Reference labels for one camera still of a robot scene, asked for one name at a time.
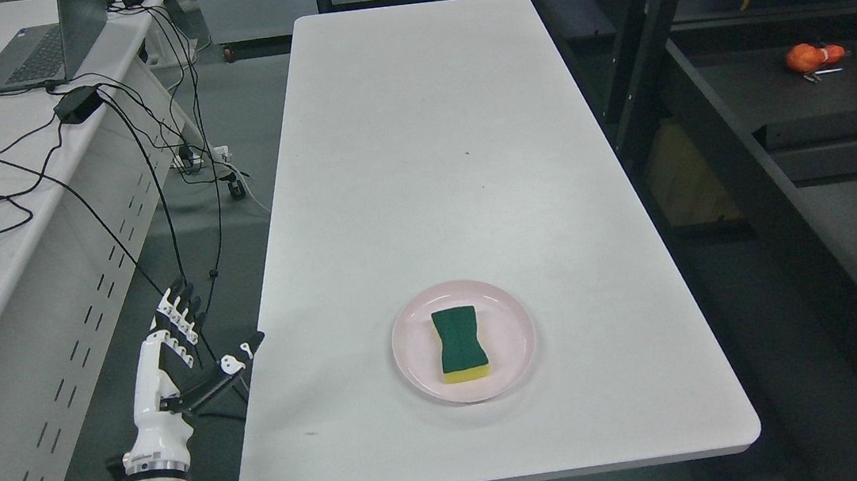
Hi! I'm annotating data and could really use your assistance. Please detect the pink plate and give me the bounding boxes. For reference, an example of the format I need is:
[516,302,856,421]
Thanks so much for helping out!
[391,280,537,404]

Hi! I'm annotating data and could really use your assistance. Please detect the orange toy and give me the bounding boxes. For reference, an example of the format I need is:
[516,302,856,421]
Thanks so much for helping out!
[784,42,847,74]

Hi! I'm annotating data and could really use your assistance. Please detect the grey laptop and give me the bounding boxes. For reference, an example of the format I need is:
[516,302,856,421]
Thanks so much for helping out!
[0,0,109,94]

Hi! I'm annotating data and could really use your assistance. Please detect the white side desk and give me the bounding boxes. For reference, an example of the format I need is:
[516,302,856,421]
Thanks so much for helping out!
[0,0,195,481]

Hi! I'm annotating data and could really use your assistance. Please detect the white robotic hand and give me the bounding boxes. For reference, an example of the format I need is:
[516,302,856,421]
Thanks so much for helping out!
[123,278,265,475]

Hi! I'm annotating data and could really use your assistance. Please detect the white table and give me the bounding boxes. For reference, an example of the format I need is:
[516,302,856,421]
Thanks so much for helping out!
[239,0,761,481]

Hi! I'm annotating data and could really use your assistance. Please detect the black power adapter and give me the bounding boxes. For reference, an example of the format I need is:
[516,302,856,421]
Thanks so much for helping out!
[53,84,104,125]

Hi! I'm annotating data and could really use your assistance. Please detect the black metal rack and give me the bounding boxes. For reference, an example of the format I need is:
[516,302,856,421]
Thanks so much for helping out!
[546,0,857,481]

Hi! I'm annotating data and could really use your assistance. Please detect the green yellow sponge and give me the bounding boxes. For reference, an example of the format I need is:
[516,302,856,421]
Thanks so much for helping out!
[432,305,491,384]

